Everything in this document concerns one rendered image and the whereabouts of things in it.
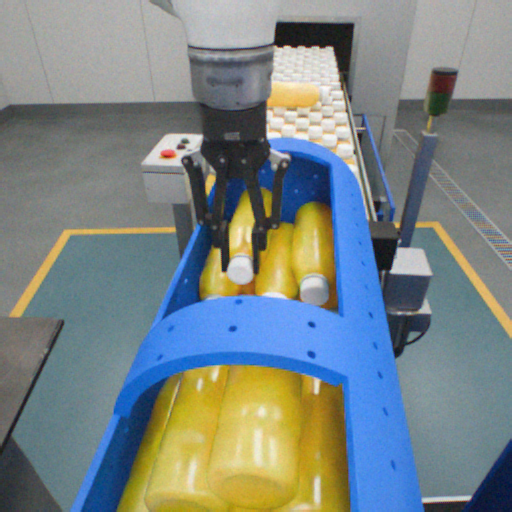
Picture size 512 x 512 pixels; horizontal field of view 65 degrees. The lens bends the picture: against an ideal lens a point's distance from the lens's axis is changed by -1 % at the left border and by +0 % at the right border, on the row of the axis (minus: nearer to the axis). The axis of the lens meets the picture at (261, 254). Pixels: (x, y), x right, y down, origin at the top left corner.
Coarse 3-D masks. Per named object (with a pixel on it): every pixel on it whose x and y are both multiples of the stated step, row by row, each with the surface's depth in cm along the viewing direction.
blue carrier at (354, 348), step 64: (320, 192) 73; (192, 256) 63; (192, 320) 36; (256, 320) 34; (320, 320) 35; (384, 320) 44; (128, 384) 35; (384, 384) 34; (128, 448) 42; (384, 448) 29
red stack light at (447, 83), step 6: (432, 78) 100; (438, 78) 99; (444, 78) 98; (450, 78) 98; (456, 78) 99; (432, 84) 100; (438, 84) 99; (444, 84) 99; (450, 84) 99; (432, 90) 101; (438, 90) 100; (444, 90) 99; (450, 90) 100
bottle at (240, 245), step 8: (264, 192) 71; (240, 200) 71; (248, 200) 68; (264, 200) 69; (240, 208) 67; (248, 208) 66; (240, 216) 65; (248, 216) 64; (232, 224) 65; (240, 224) 63; (248, 224) 62; (232, 232) 62; (240, 232) 61; (248, 232) 61; (272, 232) 67; (232, 240) 61; (240, 240) 60; (248, 240) 60; (232, 248) 60; (240, 248) 60; (248, 248) 60; (232, 256) 59; (240, 256) 59; (248, 256) 59; (264, 256) 62
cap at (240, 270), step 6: (234, 258) 59; (240, 258) 58; (246, 258) 59; (234, 264) 58; (240, 264) 57; (246, 264) 58; (252, 264) 59; (228, 270) 58; (234, 270) 58; (240, 270) 58; (246, 270) 58; (252, 270) 58; (228, 276) 59; (234, 276) 59; (240, 276) 59; (246, 276) 59; (252, 276) 58; (234, 282) 60; (240, 282) 59; (246, 282) 59
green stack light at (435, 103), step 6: (426, 96) 103; (432, 96) 101; (438, 96) 100; (444, 96) 100; (450, 96) 101; (426, 102) 103; (432, 102) 102; (438, 102) 101; (444, 102) 101; (450, 102) 102; (426, 108) 104; (432, 108) 103; (438, 108) 102; (444, 108) 102
